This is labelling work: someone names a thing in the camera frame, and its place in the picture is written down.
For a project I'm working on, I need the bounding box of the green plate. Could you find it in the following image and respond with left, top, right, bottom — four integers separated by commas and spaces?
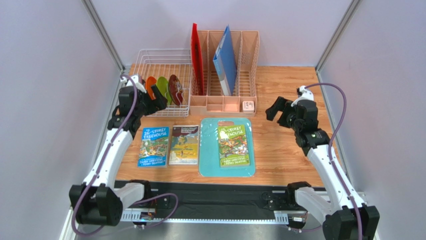
156, 76, 172, 105

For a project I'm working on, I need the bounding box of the dark red floral plate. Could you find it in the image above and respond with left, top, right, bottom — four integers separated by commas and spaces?
168, 74, 184, 106

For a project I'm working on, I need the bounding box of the orange plate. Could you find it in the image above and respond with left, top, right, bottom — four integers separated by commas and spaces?
145, 76, 157, 100

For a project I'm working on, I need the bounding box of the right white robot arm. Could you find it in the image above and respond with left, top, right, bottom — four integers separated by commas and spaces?
265, 96, 380, 240

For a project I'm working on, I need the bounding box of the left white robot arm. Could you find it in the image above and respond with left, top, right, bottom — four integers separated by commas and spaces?
69, 84, 167, 226

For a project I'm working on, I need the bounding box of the small pink white box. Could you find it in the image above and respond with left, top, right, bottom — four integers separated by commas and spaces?
241, 100, 256, 113

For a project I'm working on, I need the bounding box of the blue 26-Storey Treehouse book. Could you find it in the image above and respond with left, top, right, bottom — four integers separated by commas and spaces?
137, 126, 170, 168

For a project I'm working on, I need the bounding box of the red folder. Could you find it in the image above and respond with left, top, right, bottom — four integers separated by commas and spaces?
190, 23, 205, 96

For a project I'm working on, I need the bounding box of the beige paperback book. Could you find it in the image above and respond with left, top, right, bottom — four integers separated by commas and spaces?
168, 125, 200, 166

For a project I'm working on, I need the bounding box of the green Storey Treehouse book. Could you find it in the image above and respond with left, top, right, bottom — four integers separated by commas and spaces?
217, 124, 250, 168

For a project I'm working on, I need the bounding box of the blue folder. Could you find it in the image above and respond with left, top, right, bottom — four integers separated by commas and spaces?
213, 25, 237, 96

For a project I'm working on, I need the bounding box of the pink plastic file organizer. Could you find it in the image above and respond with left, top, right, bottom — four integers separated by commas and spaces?
189, 30, 260, 118

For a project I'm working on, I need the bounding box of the teal cutting board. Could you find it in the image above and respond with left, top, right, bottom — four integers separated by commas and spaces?
198, 117, 256, 178

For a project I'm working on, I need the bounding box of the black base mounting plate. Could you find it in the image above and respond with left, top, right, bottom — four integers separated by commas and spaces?
135, 181, 306, 219

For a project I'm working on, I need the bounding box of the white wire dish rack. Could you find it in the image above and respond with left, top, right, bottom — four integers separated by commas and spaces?
129, 48, 193, 117

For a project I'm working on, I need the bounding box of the silver aluminium rail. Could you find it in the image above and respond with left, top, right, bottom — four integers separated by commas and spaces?
120, 208, 307, 225

